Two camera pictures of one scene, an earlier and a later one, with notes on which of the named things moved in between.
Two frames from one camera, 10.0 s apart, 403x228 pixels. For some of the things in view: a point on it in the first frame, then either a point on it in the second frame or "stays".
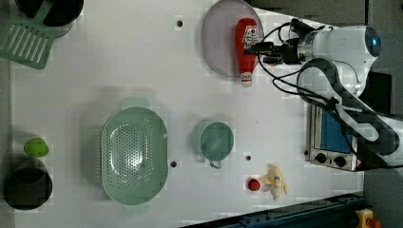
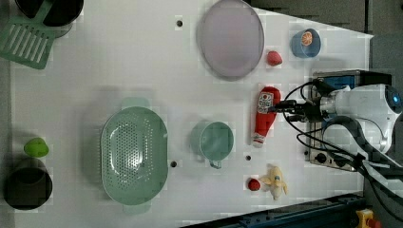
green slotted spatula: x=28 y=41 stays
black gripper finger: x=271 y=60 -> x=296 y=118
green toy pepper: x=36 y=147 stays
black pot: x=60 y=11 stays
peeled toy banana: x=274 y=180 stays
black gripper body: x=289 y=51 -> x=311 y=109
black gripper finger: x=263 y=46 -> x=285 y=104
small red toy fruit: x=254 y=184 stays
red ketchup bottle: x=246 y=32 -> x=265 y=114
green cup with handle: x=213 y=140 stays
